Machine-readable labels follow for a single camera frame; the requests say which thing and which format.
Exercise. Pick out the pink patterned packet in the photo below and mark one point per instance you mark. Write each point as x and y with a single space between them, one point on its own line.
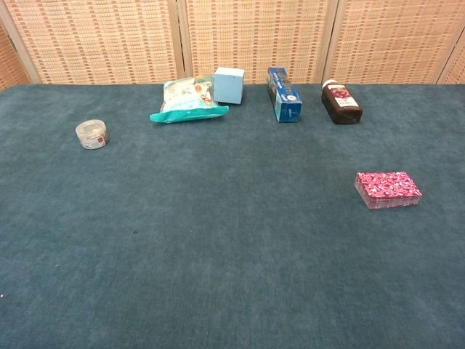
388 189

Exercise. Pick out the teal felt table cover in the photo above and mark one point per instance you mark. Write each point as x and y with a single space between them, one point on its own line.
218 225

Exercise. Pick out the teal white snack bag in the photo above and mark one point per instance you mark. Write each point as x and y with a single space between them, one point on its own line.
185 102

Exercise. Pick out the light blue cube box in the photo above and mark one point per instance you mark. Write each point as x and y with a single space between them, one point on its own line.
228 86

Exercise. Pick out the long blue cardboard box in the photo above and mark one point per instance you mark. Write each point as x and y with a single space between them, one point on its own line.
285 96

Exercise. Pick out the dark juice bottle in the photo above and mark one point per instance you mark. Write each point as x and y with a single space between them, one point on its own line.
341 103

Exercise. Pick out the woven bamboo screen panel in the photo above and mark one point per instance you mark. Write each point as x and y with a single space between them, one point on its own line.
94 40
258 36
9 69
392 40
457 74

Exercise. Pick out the small clear plastic jar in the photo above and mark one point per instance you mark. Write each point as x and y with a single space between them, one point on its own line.
92 135

